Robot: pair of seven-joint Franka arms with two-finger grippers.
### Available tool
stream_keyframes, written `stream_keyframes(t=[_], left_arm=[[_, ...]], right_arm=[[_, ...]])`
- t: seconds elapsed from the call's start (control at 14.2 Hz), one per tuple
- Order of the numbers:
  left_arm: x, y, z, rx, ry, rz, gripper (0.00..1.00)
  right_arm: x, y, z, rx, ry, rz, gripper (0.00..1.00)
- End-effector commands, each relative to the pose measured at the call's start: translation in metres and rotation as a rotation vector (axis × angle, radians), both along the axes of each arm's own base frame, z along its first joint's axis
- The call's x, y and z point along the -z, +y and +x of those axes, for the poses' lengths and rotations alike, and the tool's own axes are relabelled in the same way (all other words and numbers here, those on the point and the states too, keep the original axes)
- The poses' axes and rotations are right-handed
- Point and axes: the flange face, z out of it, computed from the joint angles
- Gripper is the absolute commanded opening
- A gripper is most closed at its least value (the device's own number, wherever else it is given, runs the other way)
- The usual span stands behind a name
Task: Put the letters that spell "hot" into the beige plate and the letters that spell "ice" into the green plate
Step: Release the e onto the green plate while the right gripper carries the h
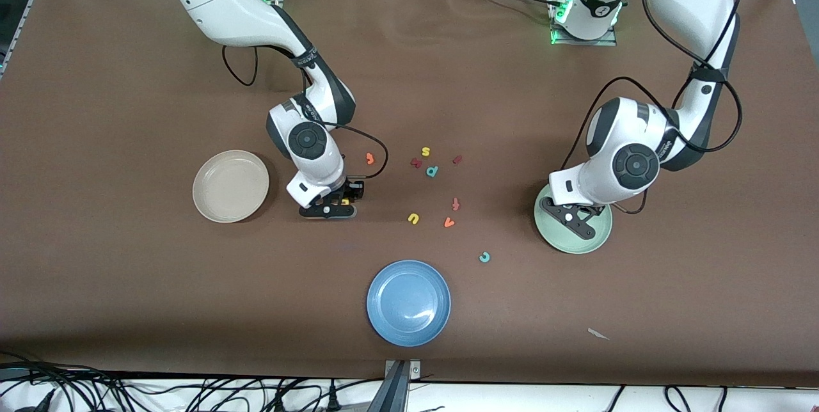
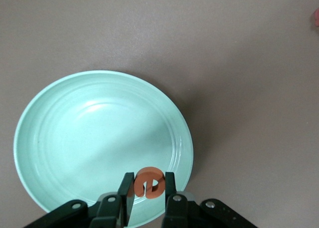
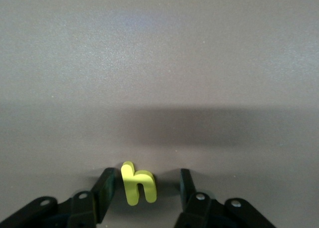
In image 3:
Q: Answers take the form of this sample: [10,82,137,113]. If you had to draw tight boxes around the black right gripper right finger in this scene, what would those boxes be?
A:
[173,168,275,228]

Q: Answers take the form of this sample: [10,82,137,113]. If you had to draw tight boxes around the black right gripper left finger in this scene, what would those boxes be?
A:
[0,167,117,228]

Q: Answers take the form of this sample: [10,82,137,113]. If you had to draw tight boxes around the yellow foam letter h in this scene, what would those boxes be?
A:
[121,161,158,207]

